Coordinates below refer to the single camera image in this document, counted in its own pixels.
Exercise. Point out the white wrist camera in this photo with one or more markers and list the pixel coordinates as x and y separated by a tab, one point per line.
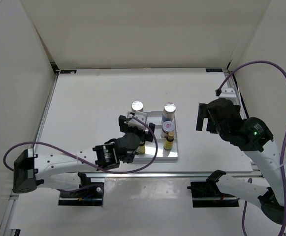
137	119
228	93

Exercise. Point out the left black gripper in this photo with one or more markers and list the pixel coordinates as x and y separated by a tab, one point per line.
124	127

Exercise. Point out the yellow small bottle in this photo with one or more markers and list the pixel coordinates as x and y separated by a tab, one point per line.
141	149
169	140

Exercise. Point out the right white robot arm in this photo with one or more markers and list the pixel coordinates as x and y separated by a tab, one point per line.
253	137

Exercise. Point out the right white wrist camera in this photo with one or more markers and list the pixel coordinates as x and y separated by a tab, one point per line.
228	93

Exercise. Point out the red cap jar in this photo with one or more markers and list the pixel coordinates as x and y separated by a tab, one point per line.
167	126

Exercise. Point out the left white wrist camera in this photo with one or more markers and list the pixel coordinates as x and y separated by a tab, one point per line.
137	119

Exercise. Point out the white divided tray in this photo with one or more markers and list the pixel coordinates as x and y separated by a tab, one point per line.
163	155

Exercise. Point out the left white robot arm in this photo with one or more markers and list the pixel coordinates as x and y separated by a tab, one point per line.
60	171

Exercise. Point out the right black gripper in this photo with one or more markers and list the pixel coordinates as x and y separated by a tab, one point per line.
203	113

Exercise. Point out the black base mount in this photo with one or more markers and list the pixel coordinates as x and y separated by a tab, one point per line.
92	196
204	197

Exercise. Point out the blue label shaker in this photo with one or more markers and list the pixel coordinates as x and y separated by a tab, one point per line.
168	113
137	106

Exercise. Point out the aluminium front rail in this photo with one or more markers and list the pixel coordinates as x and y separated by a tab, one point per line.
157	174

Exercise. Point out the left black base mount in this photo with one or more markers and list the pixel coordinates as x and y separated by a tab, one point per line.
92	196

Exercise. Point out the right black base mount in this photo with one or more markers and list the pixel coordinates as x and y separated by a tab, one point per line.
204	197

